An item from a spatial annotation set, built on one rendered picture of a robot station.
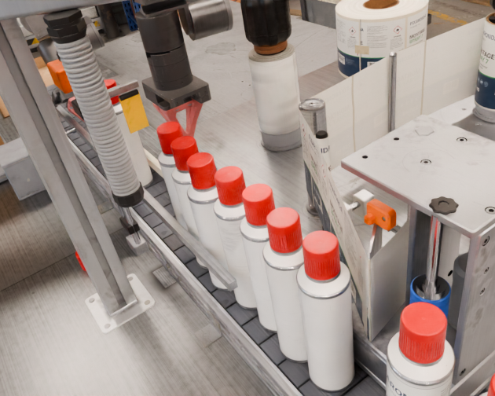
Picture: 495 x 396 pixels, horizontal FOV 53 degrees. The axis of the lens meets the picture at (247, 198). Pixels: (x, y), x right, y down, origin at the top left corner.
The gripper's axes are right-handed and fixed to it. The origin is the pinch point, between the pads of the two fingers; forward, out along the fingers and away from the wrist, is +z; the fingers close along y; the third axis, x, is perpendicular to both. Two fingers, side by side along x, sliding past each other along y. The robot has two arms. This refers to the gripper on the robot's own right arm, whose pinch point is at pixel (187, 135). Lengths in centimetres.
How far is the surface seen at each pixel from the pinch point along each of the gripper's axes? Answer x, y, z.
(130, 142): 5.8, 12.1, 3.6
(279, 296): 8.3, -34.7, 2.1
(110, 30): -107, 385, 91
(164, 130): 6.4, -8.4, -7.0
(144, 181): 5.6, 12.2, 12.0
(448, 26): -279, 162, 99
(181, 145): 6.6, -13.8, -6.9
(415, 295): 2.4, -47.2, -4.1
